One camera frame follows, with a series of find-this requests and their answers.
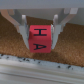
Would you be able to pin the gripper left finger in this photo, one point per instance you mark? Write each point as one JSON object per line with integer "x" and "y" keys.
{"x": 22, "y": 28}

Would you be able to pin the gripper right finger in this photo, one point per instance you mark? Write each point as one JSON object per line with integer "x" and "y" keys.
{"x": 59, "y": 24}

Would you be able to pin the pink block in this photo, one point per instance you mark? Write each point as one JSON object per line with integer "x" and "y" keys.
{"x": 40, "y": 38}

